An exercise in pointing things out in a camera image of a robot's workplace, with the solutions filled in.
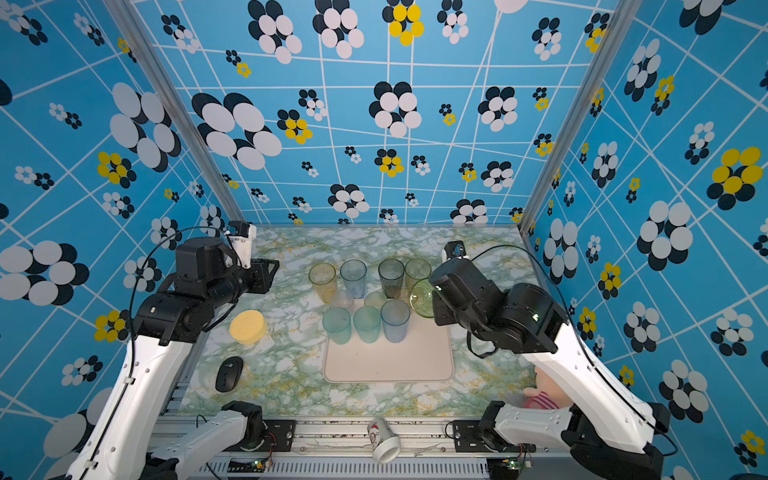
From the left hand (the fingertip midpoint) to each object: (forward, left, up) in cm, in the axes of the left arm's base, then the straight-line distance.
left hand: (273, 261), depth 68 cm
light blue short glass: (+2, -28, -29) cm, 41 cm away
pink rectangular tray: (-9, -38, -34) cm, 52 cm away
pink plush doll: (-22, -66, -26) cm, 74 cm away
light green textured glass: (+8, -22, -30) cm, 38 cm away
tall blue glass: (+14, -15, -24) cm, 32 cm away
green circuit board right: (-35, -56, -33) cm, 74 cm away
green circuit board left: (-36, +5, -34) cm, 50 cm away
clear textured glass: (+8, -11, -31) cm, 34 cm away
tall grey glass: (+15, -27, -25) cm, 40 cm away
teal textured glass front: (-3, -12, -25) cm, 27 cm away
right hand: (-9, -38, 0) cm, 39 cm away
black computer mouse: (-15, +19, -32) cm, 40 cm away
